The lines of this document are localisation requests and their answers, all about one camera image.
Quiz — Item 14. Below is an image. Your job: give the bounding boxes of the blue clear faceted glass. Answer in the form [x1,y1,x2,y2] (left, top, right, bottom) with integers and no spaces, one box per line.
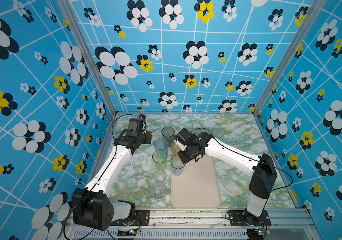
[171,155,185,176]

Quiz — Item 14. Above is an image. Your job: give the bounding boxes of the amber tall glass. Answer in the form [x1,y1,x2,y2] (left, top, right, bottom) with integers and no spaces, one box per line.
[171,141,181,156]

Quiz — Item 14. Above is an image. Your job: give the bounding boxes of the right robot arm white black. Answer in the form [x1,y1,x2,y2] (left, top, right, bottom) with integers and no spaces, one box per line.
[174,128,278,219]

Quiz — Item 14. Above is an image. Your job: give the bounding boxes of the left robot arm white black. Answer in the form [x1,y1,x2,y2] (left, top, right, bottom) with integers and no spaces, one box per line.
[71,115,152,231]

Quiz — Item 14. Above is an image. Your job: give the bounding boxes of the beige plastic tray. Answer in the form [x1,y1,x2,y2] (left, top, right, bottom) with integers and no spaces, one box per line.
[171,156,221,209]

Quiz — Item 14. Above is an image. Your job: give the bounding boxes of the white frosted glass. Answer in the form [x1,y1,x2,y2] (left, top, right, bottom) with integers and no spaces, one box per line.
[212,128,225,139]

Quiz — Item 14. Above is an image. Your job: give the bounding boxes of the blue frosted tall glass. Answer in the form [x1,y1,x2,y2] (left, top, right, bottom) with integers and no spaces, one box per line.
[154,138,169,153]

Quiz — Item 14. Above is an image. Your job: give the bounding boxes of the grey smoky tall glass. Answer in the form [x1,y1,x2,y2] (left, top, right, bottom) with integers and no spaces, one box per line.
[162,127,175,147]

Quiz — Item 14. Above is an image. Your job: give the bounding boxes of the green clear glass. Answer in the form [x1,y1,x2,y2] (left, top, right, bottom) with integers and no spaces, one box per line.
[152,150,168,170]

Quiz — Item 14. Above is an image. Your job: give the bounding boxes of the small clear glass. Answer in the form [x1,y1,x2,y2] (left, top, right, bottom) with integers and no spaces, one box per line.
[153,170,167,183]

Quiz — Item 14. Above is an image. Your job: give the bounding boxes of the large clear glass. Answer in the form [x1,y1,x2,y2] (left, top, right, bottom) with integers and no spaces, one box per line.
[150,183,167,199]

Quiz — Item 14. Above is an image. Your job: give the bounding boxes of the left green circuit board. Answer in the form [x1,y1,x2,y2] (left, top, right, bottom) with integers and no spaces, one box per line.
[117,229,141,237]

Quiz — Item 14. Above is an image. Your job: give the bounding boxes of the green circuit board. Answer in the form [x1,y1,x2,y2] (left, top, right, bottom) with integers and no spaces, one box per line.
[117,229,141,237]
[247,229,267,240]

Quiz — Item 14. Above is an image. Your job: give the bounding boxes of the right green circuit board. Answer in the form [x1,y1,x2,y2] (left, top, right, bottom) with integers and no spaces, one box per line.
[247,229,267,240]

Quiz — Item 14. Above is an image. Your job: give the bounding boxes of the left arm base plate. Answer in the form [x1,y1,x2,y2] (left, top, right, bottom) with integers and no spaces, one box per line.
[111,210,151,227]

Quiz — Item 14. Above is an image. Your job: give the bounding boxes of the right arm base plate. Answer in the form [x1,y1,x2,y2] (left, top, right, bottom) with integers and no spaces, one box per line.
[225,210,272,227]

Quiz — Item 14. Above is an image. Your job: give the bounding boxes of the aluminium front rail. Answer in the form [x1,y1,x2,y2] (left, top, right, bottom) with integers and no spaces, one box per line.
[62,209,321,240]

